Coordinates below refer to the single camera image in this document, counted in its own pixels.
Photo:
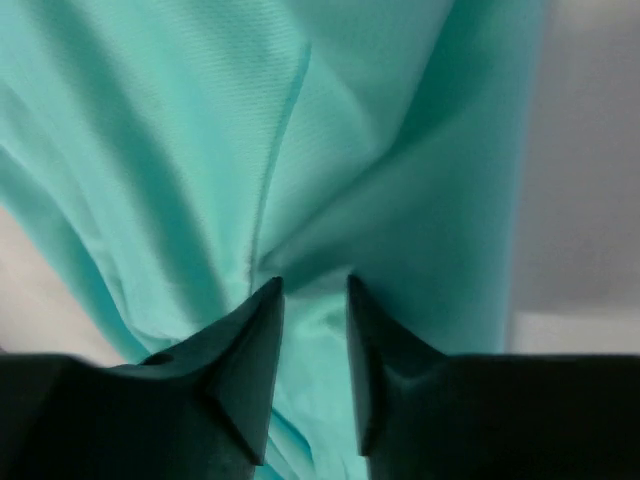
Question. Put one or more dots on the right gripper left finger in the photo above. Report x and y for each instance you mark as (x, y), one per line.
(197, 410)

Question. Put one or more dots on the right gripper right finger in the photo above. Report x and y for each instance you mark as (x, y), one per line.
(423, 414)

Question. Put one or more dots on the teal t-shirt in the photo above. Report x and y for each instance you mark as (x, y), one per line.
(169, 157)

